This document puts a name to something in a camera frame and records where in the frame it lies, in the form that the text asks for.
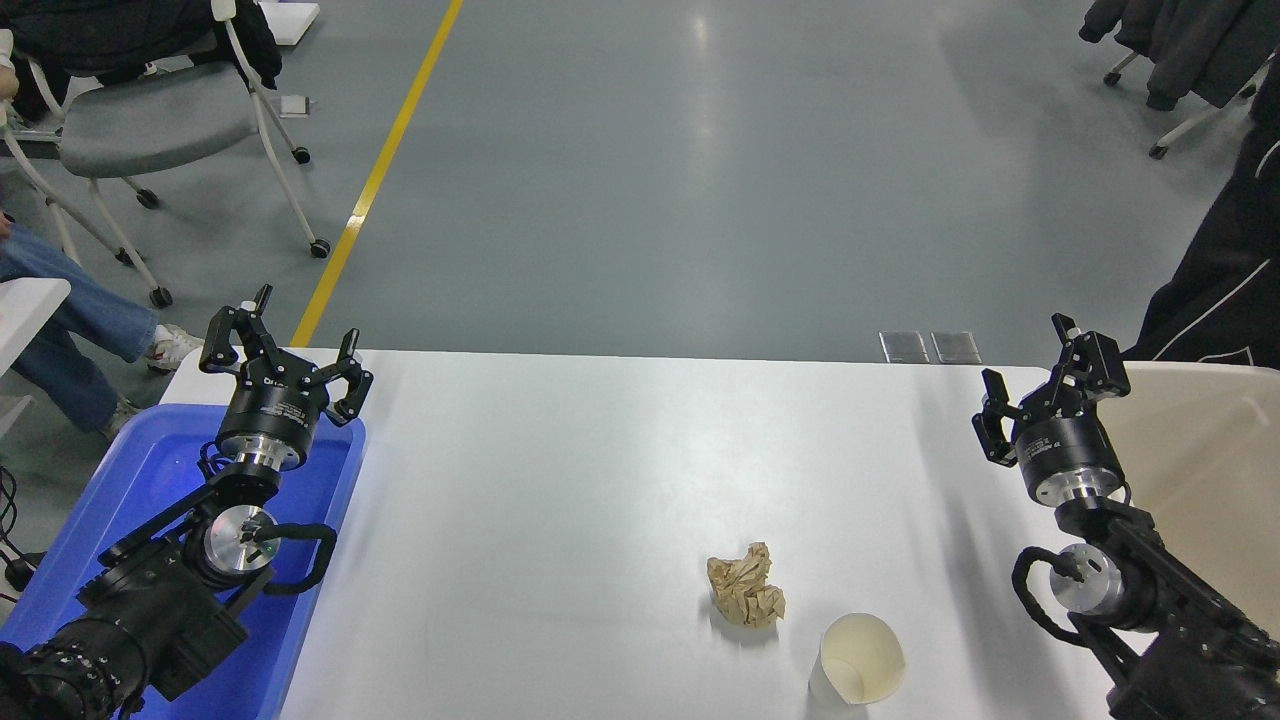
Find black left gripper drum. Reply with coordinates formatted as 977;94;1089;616
215;371;331;455

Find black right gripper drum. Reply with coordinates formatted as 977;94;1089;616
1016;415;1123;492

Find white paper cup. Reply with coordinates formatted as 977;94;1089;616
808;612;907;709

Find crumpled tan paper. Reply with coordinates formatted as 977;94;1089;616
706;542;787;631

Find blue plastic tray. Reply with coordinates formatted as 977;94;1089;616
0;403;367;720

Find large pale bin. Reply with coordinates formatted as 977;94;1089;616
1090;360;1280;651

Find standing person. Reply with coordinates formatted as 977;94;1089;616
1122;60;1280;369

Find seated person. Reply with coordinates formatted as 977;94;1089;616
0;215;206;441

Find white side table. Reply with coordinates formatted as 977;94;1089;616
0;278;73;377

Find wheeled chair under coats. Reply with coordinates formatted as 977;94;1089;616
1103;50;1280;161

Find white foam board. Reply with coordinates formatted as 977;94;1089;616
258;0;321;47

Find dark coats on wheeled chair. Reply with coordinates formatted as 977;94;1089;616
1078;0;1280;112

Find dark jacket on grey chair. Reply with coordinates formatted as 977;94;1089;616
0;0;283;123

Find grey chair with white frame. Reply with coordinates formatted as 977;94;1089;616
0;0;333;309

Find black cable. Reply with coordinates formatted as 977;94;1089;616
0;468;46;601

